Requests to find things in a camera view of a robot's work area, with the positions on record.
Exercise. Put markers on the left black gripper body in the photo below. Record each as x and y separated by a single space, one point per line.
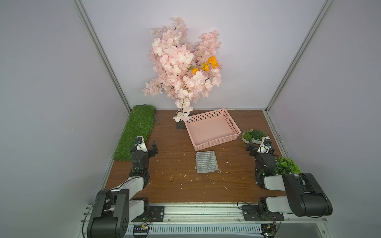
143 151

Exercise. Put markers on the left corner aluminium post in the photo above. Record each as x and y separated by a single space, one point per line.
80 8

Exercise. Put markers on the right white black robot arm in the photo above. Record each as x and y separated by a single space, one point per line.
304 196

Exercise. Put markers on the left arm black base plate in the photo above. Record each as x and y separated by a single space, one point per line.
153 214

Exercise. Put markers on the corner aluminium post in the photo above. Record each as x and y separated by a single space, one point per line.
300 52
80 8

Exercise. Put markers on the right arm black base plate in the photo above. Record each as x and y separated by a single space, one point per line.
258 214

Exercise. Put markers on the pink plastic basket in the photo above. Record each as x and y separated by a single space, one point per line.
211 128

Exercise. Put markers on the pink cherry blossom tree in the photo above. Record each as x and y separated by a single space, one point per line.
171 55

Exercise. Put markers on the aluminium mounting rail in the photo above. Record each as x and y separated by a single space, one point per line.
216 213

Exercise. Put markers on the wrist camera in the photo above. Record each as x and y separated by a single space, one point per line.
265 145
140 144

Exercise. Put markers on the right corner aluminium post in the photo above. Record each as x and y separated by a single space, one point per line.
300 52

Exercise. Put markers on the grey striped dishcloth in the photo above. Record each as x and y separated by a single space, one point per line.
206 162

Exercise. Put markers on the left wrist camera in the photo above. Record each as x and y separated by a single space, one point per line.
140 144

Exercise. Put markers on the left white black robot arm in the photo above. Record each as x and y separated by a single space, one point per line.
113 209

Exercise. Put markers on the orange artificial flowers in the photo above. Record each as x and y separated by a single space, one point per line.
212 63

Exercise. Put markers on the succulents in white dish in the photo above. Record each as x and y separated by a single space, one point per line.
254 136

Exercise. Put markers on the round green leafy plant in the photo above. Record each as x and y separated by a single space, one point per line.
286 166

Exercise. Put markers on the green artificial grass mat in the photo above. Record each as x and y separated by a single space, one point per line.
139 123

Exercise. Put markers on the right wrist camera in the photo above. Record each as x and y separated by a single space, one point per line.
265 145

